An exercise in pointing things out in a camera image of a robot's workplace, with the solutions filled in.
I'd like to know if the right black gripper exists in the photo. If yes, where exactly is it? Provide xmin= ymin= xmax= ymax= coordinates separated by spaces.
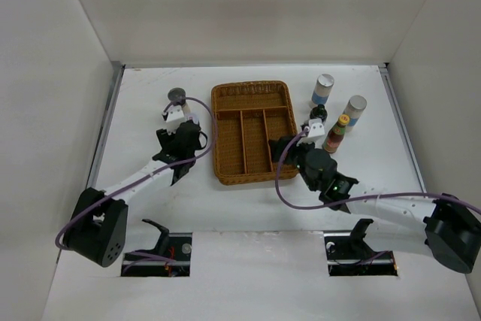
xmin=268 ymin=135 xmax=319 ymax=192

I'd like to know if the red chili sauce bottle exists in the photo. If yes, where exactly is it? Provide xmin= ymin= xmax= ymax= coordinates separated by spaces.
xmin=322 ymin=114 xmax=350 ymax=153

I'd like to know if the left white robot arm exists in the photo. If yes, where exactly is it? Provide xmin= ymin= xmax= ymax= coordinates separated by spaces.
xmin=56 ymin=120 xmax=208 ymax=268

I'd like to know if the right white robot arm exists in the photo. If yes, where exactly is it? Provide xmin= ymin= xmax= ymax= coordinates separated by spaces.
xmin=268 ymin=122 xmax=480 ymax=274

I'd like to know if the black-top white powder shaker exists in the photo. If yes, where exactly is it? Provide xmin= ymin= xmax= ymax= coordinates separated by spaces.
xmin=309 ymin=104 xmax=328 ymax=124

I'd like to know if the brown wicker divided basket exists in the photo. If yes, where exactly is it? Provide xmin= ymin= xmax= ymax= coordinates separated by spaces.
xmin=211 ymin=80 xmax=297 ymax=186

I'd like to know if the black-cap white powder grinder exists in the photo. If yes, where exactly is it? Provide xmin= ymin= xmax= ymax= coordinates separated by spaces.
xmin=168 ymin=87 xmax=191 ymax=114

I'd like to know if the silver-cap blue-label tall jar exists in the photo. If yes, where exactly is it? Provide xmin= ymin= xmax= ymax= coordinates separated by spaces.
xmin=310 ymin=74 xmax=334 ymax=108

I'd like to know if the silver-cap blue-label grain jar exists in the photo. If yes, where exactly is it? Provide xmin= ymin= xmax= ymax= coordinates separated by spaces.
xmin=343 ymin=95 xmax=367 ymax=132

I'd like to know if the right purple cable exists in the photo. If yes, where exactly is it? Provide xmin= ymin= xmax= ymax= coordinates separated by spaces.
xmin=276 ymin=127 xmax=481 ymax=217

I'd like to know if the purple cable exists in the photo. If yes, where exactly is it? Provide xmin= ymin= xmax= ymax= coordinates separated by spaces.
xmin=55 ymin=97 xmax=218 ymax=250
xmin=276 ymin=127 xmax=481 ymax=217

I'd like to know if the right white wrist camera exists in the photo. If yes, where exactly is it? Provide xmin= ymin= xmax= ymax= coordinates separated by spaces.
xmin=304 ymin=118 xmax=325 ymax=144

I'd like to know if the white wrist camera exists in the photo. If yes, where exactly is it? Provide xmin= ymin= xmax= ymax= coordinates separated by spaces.
xmin=304 ymin=118 xmax=325 ymax=144
xmin=162 ymin=106 xmax=186 ymax=124

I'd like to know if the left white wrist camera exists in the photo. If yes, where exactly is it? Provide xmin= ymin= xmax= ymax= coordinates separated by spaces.
xmin=162 ymin=106 xmax=186 ymax=124

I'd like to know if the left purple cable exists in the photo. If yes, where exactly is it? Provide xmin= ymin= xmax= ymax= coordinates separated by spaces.
xmin=55 ymin=97 xmax=218 ymax=250

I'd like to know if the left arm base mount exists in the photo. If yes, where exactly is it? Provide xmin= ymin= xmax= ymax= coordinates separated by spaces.
xmin=120 ymin=219 xmax=193 ymax=277

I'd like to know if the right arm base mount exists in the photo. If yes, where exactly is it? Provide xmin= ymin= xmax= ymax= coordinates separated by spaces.
xmin=323 ymin=219 xmax=398 ymax=277

